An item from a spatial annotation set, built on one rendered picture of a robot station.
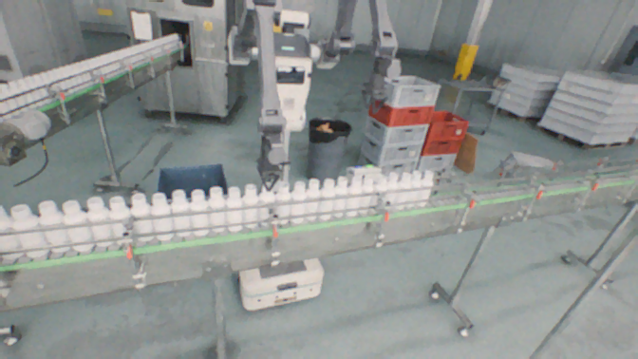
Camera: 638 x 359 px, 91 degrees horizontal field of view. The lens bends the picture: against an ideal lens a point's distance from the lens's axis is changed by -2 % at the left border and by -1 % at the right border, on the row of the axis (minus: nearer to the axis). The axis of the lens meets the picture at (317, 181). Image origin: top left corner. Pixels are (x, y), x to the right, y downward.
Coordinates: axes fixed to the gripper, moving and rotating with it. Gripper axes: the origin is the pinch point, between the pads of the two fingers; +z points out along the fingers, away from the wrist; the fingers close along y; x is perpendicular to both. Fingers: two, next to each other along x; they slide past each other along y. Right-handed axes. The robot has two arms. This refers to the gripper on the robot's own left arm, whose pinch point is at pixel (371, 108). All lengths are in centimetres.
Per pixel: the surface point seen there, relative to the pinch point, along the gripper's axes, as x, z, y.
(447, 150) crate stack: -231, 112, 172
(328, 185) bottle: 22.1, 24.0, -17.7
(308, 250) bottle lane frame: 29, 52, -21
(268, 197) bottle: 45, 27, -18
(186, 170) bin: 74, 48, 43
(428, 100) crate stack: -169, 45, 163
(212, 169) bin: 61, 48, 43
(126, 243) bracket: 89, 32, -28
